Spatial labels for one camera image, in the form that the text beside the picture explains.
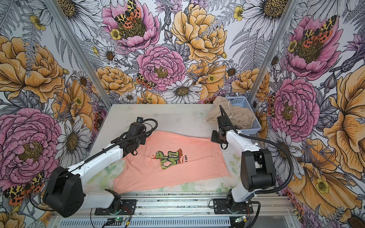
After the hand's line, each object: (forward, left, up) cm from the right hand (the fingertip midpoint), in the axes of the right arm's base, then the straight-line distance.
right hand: (216, 142), depth 91 cm
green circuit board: (-39, +56, -9) cm, 68 cm away
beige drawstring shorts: (+22, -23, -3) cm, 32 cm away
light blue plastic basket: (+40, -28, -2) cm, 49 cm away
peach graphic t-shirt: (-7, +31, -7) cm, 33 cm away
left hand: (+1, +48, +7) cm, 48 cm away
